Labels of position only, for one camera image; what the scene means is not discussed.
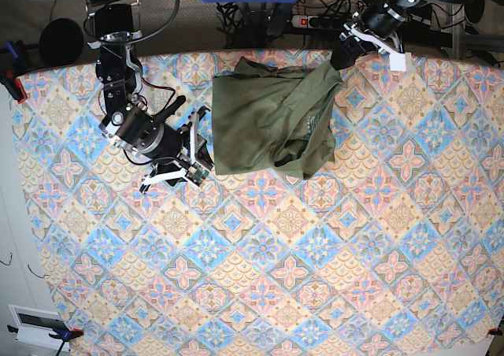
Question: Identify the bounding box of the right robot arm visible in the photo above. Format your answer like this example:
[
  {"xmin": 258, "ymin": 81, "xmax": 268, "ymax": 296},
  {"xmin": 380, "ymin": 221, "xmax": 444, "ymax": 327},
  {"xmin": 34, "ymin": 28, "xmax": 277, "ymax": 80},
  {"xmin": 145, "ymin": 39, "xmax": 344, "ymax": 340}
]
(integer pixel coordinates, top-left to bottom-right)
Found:
[{"xmin": 83, "ymin": 0, "xmax": 213, "ymax": 193}]

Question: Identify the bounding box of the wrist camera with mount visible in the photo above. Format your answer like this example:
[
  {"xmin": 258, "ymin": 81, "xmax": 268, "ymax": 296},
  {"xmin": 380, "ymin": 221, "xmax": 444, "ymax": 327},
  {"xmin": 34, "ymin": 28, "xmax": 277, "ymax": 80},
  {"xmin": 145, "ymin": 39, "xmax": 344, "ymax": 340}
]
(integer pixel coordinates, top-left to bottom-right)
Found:
[
  {"xmin": 139, "ymin": 106, "xmax": 211, "ymax": 194},
  {"xmin": 339, "ymin": 12, "xmax": 411, "ymax": 72}
]

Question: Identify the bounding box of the red black clamp upper left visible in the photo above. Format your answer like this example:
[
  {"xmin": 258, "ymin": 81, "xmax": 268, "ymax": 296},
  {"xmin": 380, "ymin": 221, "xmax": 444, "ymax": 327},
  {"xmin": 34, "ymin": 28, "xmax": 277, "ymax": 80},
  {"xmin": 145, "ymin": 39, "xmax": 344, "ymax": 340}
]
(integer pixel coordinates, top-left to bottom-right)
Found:
[{"xmin": 1, "ymin": 41, "xmax": 27, "ymax": 104}]

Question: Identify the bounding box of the red clamp lower right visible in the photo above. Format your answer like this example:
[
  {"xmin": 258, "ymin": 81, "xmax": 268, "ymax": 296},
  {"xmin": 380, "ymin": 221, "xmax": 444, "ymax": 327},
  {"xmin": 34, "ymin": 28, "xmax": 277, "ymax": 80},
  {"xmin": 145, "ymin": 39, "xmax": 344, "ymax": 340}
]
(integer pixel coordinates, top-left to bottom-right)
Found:
[{"xmin": 487, "ymin": 328, "xmax": 503, "ymax": 336}]

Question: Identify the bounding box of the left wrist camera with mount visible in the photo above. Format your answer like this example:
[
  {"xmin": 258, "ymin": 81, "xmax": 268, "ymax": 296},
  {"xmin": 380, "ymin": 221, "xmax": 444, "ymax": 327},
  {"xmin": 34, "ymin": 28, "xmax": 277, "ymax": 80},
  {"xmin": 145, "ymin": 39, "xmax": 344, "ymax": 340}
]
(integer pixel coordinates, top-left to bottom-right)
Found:
[{"xmin": 339, "ymin": 12, "xmax": 411, "ymax": 72}]

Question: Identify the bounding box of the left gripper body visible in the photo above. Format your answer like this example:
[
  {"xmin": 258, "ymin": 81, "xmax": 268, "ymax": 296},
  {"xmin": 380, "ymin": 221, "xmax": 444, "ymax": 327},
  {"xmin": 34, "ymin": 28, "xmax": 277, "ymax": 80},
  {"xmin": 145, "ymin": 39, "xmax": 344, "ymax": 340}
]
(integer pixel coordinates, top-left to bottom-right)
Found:
[{"xmin": 361, "ymin": 2, "xmax": 408, "ymax": 37}]

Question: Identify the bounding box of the red black clamp lower left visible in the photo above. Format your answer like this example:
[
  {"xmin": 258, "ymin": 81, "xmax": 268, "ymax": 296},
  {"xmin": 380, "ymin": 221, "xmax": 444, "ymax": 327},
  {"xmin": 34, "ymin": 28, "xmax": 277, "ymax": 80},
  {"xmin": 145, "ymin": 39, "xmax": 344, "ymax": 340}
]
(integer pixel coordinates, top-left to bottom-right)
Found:
[{"xmin": 7, "ymin": 325, "xmax": 83, "ymax": 355}]

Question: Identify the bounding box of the olive green t-shirt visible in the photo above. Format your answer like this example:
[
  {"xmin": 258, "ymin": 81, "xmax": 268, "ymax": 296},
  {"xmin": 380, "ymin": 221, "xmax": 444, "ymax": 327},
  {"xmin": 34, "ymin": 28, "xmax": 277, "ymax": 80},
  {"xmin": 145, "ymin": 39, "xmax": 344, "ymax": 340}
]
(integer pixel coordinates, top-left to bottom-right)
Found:
[{"xmin": 211, "ymin": 57, "xmax": 343, "ymax": 180}]

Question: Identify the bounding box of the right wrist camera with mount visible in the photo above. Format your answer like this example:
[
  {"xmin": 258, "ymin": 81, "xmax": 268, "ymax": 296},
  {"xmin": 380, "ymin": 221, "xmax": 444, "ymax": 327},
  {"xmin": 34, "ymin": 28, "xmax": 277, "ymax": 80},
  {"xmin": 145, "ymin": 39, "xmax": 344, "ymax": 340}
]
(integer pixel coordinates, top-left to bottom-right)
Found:
[{"xmin": 139, "ymin": 106, "xmax": 211, "ymax": 194}]

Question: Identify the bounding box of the white power strip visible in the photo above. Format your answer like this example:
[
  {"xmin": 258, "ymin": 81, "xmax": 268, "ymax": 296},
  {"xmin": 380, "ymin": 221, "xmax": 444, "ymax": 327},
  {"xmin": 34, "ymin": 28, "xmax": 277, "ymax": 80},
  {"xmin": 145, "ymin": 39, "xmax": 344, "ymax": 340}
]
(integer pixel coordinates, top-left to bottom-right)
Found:
[{"xmin": 291, "ymin": 15, "xmax": 349, "ymax": 30}]

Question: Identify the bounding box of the white wall outlet box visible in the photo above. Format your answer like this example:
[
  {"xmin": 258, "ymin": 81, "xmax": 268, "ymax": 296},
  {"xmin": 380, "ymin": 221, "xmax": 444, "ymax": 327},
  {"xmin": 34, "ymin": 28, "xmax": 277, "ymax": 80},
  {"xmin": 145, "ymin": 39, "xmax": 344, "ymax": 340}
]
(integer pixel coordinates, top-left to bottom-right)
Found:
[{"xmin": 9, "ymin": 304, "xmax": 65, "ymax": 350}]

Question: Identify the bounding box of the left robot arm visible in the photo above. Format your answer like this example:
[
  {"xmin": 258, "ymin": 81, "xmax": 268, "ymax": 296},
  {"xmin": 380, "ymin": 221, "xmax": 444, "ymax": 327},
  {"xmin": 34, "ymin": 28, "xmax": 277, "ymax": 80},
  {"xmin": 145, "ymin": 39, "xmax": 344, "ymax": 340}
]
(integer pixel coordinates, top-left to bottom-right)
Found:
[{"xmin": 330, "ymin": 0, "xmax": 472, "ymax": 72}]

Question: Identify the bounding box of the patterned colourful tablecloth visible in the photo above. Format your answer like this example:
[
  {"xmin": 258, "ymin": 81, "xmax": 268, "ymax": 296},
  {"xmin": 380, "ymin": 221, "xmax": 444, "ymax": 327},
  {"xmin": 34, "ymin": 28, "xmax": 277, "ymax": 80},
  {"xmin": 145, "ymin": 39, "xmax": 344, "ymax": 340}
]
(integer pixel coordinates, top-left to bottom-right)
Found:
[{"xmin": 11, "ymin": 57, "xmax": 503, "ymax": 355}]

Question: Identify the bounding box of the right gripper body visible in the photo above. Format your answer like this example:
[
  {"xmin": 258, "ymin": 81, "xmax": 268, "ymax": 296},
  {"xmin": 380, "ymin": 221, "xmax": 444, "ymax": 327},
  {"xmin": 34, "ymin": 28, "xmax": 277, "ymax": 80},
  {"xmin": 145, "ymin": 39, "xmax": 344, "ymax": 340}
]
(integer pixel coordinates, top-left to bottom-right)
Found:
[{"xmin": 129, "ymin": 113, "xmax": 189, "ymax": 163}]

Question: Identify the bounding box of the red black clamp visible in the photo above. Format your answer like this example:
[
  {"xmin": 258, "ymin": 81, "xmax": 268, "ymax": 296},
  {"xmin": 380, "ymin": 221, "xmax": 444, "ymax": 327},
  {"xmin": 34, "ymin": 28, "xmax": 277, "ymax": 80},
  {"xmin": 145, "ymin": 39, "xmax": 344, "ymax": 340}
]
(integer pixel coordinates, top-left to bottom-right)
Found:
[
  {"xmin": 7, "ymin": 325, "xmax": 83, "ymax": 355},
  {"xmin": 1, "ymin": 41, "xmax": 27, "ymax": 104}
]

